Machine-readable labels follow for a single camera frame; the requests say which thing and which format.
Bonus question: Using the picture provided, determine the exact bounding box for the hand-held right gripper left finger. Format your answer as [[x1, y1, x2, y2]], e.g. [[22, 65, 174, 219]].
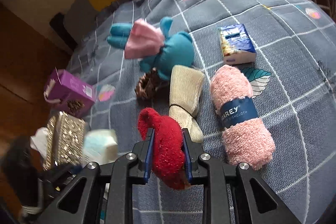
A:
[[34, 128, 155, 224]]

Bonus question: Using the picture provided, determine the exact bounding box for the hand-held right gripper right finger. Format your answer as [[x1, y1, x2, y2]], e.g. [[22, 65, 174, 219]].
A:
[[182, 129, 302, 224]]

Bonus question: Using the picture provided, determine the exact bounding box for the red fuzzy sock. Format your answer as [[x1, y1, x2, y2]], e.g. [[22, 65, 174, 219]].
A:
[[138, 107, 186, 190]]

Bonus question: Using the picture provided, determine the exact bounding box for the white tissue packet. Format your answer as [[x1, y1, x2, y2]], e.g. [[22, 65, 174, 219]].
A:
[[82, 129, 118, 165]]

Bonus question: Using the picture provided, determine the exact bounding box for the brown satin scrunchie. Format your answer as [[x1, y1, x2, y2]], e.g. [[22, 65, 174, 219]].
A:
[[135, 68, 171, 102]]

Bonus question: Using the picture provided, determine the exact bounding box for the silver ornate tissue box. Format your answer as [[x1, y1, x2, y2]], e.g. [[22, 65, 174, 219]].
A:
[[42, 111, 87, 171]]

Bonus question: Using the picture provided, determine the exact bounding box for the white tissue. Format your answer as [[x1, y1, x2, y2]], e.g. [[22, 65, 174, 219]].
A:
[[30, 127, 53, 159]]

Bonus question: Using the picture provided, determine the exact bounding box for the pink fluffy rolled dishcloth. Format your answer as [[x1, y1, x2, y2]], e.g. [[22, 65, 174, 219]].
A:
[[209, 65, 276, 171]]

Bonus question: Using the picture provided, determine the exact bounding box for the beige knitted cloth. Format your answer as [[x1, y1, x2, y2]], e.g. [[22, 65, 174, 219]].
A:
[[168, 65, 205, 143]]

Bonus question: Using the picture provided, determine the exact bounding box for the purple cardboard box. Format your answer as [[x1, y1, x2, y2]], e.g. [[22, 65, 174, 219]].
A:
[[43, 69, 96, 118]]

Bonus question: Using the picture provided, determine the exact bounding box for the teal plush toy pink dress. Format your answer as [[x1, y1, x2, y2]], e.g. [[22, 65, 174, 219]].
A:
[[107, 17, 195, 81]]

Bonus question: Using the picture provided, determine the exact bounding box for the blue tissue packet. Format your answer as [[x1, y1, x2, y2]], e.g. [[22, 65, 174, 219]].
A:
[[217, 24, 257, 65]]

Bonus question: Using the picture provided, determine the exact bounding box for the grey checked bedsheet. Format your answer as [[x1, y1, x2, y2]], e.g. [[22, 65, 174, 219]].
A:
[[63, 0, 336, 224]]

